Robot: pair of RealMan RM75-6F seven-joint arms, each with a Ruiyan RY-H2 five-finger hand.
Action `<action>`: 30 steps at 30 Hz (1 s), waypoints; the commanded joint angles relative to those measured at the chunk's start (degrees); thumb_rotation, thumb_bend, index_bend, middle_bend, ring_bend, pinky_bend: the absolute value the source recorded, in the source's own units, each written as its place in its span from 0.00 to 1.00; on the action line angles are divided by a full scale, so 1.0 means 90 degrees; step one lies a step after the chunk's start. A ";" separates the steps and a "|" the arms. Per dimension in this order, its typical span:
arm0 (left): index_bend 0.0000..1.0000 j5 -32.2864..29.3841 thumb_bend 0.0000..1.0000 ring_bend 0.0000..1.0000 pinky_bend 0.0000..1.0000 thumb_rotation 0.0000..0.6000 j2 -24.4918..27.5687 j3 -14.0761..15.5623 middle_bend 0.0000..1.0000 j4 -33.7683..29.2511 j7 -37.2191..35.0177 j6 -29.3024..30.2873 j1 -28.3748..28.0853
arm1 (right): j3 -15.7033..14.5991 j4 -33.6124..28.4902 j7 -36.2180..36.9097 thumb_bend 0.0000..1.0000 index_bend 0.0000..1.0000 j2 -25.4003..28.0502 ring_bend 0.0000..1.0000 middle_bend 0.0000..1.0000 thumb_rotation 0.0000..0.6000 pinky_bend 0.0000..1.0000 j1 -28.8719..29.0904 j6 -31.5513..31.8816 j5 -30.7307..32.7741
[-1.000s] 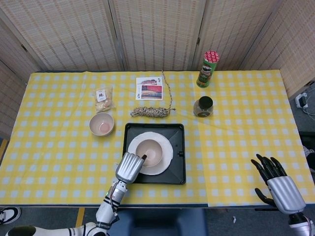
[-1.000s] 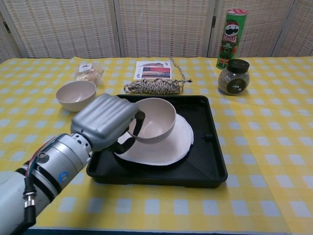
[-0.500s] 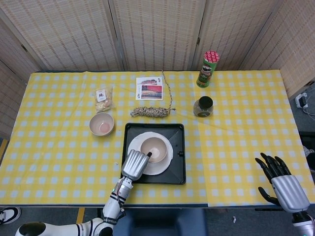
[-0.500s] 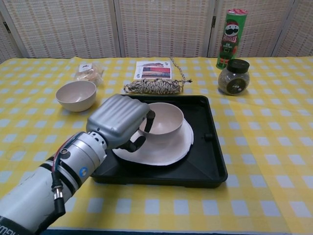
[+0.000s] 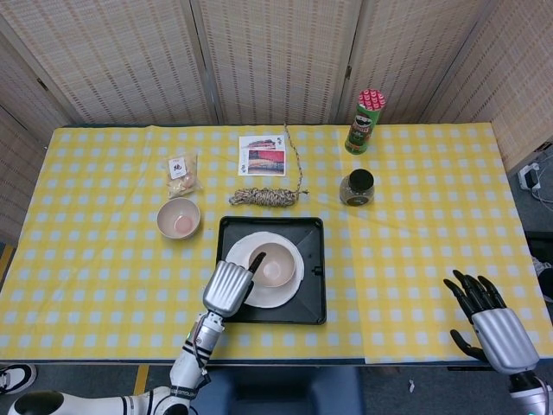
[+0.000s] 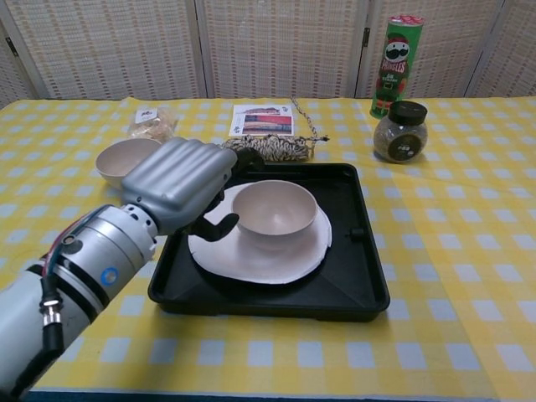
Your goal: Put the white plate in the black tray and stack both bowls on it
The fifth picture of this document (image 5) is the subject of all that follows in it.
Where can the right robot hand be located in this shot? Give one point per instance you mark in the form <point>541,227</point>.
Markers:
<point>505,341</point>

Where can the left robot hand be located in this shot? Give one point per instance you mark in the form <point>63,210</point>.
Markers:
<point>226,289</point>

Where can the white paper plate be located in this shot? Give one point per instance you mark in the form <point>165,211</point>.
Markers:
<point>276,298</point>

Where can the beige bowl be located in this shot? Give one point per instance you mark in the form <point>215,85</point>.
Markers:
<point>276,270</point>
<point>178,218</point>

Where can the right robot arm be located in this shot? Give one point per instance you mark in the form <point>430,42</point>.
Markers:
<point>531,393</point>

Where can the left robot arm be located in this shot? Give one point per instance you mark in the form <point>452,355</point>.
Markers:
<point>190,372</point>

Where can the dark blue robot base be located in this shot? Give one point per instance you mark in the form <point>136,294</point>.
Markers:
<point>281,393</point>

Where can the black square tray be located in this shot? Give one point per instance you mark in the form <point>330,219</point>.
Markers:
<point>311,242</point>

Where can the white paper scrap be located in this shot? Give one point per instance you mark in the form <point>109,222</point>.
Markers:
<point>411,386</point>

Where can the yellow checked tablecloth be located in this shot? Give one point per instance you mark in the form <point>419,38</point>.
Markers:
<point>432,242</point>

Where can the clear snack bag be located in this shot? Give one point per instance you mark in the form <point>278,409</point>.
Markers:
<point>181,173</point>

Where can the printed postcard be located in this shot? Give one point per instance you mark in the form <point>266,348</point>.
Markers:
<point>263,155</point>

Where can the spice jar black lid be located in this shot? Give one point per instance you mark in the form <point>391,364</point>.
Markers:
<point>357,188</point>

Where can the white power adapter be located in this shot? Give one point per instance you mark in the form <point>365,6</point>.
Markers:
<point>530,177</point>

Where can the green Pringles can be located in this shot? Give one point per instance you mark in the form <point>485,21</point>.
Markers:
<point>363,125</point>

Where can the white black sneaker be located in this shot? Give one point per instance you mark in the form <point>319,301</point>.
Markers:
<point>15,378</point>

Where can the woven folding screen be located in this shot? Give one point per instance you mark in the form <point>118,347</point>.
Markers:
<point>276,56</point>

